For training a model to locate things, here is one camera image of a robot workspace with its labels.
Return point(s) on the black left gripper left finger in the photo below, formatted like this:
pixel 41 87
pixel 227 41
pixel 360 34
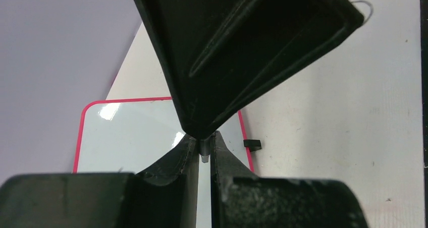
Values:
pixel 162 195

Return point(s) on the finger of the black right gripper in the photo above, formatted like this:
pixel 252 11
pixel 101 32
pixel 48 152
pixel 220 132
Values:
pixel 218 56

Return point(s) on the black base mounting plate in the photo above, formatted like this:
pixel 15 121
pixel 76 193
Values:
pixel 423 39

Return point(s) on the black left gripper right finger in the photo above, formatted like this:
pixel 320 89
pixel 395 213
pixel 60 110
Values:
pixel 240 198

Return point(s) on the white blue whiteboard marker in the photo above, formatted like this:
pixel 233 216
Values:
pixel 204 149

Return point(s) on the pink framed whiteboard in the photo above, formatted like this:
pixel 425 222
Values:
pixel 128 135

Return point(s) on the black right whiteboard stand foot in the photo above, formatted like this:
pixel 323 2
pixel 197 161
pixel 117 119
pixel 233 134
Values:
pixel 252 145

